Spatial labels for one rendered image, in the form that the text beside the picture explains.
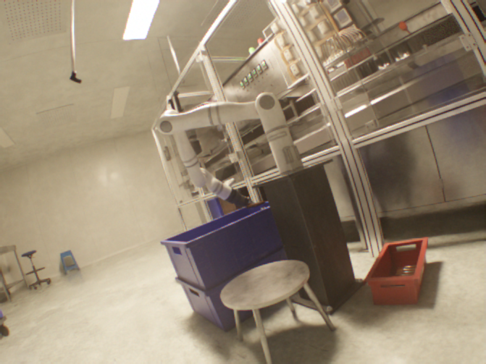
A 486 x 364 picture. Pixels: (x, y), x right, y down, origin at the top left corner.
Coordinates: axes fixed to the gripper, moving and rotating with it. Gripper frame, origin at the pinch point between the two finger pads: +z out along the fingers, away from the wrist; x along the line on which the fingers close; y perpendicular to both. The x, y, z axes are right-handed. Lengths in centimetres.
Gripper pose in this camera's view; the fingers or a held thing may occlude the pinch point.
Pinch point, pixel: (255, 204)
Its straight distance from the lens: 133.4
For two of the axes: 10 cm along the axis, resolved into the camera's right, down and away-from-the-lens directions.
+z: 7.8, 4.8, 4.0
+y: -3.1, 8.5, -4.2
